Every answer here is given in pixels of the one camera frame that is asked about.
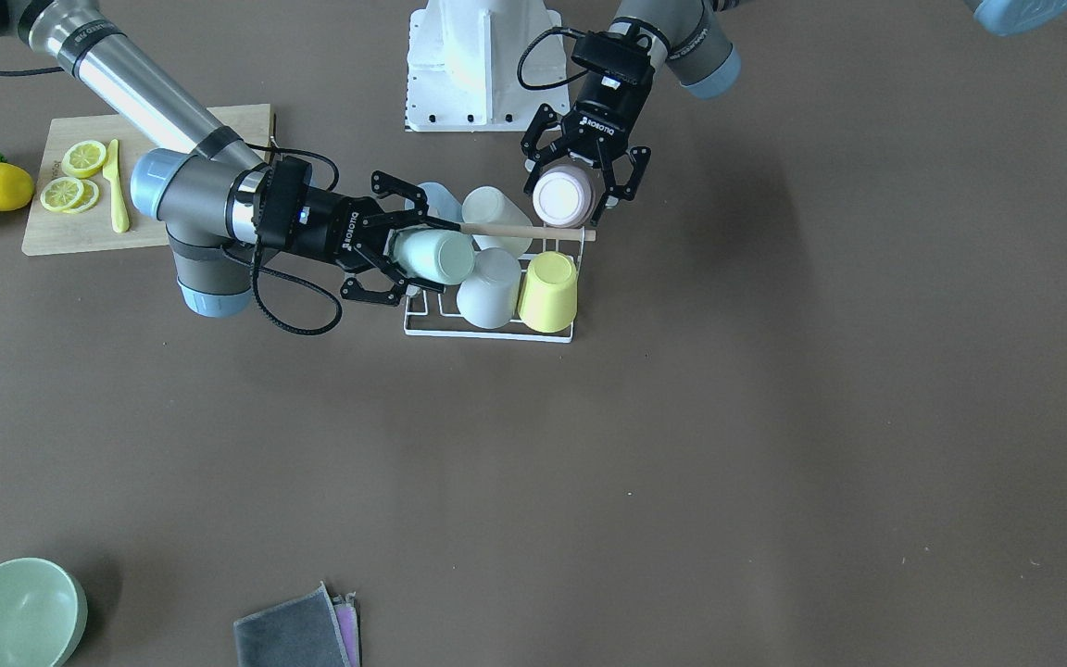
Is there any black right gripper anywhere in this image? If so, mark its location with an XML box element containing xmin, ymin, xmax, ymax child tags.
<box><xmin>297</xmin><ymin>170</ymin><xmax>462</xmax><ymax>308</ymax></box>

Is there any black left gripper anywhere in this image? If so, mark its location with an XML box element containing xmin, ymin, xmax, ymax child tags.
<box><xmin>521</xmin><ymin>73</ymin><xmax>653</xmax><ymax>225</ymax></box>

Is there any pink cup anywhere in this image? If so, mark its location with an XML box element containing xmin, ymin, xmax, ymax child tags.
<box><xmin>531</xmin><ymin>165</ymin><xmax>596</xmax><ymax>229</ymax></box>

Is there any mint green cup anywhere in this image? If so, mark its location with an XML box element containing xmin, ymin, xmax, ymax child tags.
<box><xmin>389</xmin><ymin>229</ymin><xmax>475</xmax><ymax>284</ymax></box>

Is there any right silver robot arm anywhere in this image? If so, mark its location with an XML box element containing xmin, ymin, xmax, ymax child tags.
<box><xmin>0</xmin><ymin>1</ymin><xmax>458</xmax><ymax>318</ymax></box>

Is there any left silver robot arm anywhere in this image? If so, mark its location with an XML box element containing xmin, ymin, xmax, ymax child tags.
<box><xmin>521</xmin><ymin>1</ymin><xmax>742</xmax><ymax>225</ymax></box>

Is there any light blue cup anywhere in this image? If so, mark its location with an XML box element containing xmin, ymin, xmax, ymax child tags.
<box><xmin>419</xmin><ymin>182</ymin><xmax>463</xmax><ymax>224</ymax></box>

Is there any white cup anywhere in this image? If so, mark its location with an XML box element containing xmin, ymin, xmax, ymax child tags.
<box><xmin>461</xmin><ymin>186</ymin><xmax>534</xmax><ymax>258</ymax></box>

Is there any grey cup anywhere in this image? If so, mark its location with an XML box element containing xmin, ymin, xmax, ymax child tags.
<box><xmin>456</xmin><ymin>248</ymin><xmax>522</xmax><ymax>329</ymax></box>

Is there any yellow cup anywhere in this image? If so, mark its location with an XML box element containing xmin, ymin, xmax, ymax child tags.
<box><xmin>517</xmin><ymin>252</ymin><xmax>579</xmax><ymax>334</ymax></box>

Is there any yellow plastic knife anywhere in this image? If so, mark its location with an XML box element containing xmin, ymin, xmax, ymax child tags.
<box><xmin>102</xmin><ymin>138</ymin><xmax>131</xmax><ymax>233</ymax></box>

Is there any wooden cutting board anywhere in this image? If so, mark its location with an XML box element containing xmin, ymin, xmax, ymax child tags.
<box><xmin>22</xmin><ymin>104</ymin><xmax>275</xmax><ymax>257</ymax></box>

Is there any lemon slice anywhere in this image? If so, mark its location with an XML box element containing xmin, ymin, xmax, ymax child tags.
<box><xmin>37</xmin><ymin>176</ymin><xmax>86</xmax><ymax>215</ymax></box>
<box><xmin>60</xmin><ymin>140</ymin><xmax>107</xmax><ymax>179</ymax></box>

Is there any grey folded cloth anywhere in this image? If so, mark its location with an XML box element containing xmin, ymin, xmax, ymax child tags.
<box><xmin>233</xmin><ymin>584</ymin><xmax>361</xmax><ymax>666</ymax></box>

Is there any mint green bowl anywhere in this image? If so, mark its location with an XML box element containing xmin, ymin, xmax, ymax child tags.
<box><xmin>0</xmin><ymin>558</ymin><xmax>87</xmax><ymax>666</ymax></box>

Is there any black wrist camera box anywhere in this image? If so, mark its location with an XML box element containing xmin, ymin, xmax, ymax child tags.
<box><xmin>571</xmin><ymin>32</ymin><xmax>655</xmax><ymax>88</ymax></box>
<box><xmin>256</xmin><ymin>157</ymin><xmax>312</xmax><ymax>250</ymax></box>

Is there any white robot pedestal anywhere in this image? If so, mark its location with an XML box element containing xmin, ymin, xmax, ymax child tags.
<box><xmin>404</xmin><ymin>1</ymin><xmax>571</xmax><ymax>132</ymax></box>

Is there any white wire cup holder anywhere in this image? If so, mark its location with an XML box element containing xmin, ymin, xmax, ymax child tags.
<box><xmin>402</xmin><ymin>182</ymin><xmax>596</xmax><ymax>345</ymax></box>

